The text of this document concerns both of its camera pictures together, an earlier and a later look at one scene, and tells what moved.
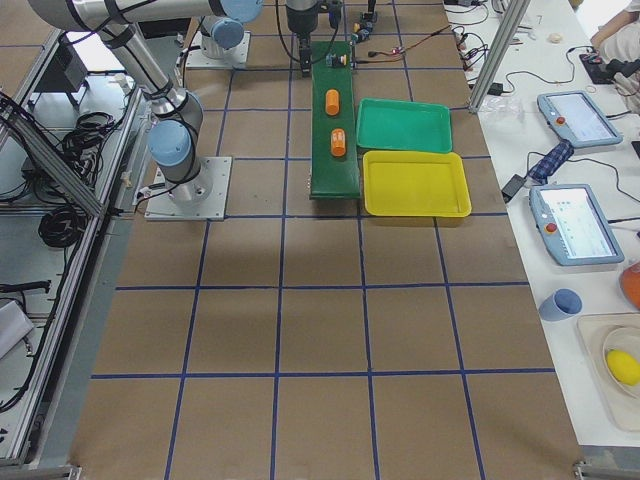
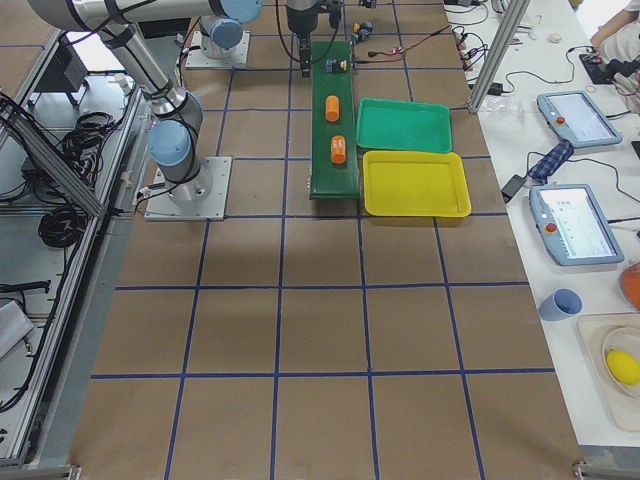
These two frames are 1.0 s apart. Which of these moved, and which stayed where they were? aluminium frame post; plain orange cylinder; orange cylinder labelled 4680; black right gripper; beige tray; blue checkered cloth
Moved: orange cylinder labelled 4680; plain orange cylinder
Stayed: aluminium frame post; beige tray; blue checkered cloth; black right gripper
